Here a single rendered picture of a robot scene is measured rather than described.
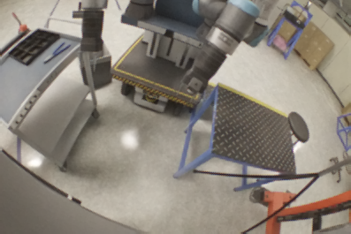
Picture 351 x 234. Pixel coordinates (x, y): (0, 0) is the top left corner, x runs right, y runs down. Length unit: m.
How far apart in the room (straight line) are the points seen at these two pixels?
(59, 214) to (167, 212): 0.87
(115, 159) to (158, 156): 0.32
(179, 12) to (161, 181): 1.14
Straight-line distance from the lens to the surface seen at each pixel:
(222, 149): 0.65
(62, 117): 1.02
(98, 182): 1.14
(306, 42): 6.48
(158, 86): 1.08
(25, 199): 0.40
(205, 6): 0.57
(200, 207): 1.22
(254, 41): 0.83
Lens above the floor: 1.12
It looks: 50 degrees down
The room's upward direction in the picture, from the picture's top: 25 degrees clockwise
